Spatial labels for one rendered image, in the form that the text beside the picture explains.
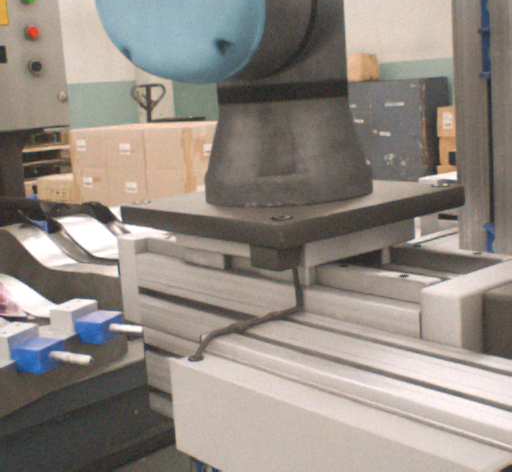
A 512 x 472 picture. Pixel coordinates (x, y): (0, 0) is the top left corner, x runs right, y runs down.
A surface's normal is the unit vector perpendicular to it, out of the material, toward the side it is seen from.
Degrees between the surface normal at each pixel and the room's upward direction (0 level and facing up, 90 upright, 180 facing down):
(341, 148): 72
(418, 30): 90
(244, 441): 90
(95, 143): 87
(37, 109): 90
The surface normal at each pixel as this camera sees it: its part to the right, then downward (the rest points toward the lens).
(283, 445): -0.76, 0.15
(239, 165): -0.56, -0.14
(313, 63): 0.47, 0.11
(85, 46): 0.69, 0.06
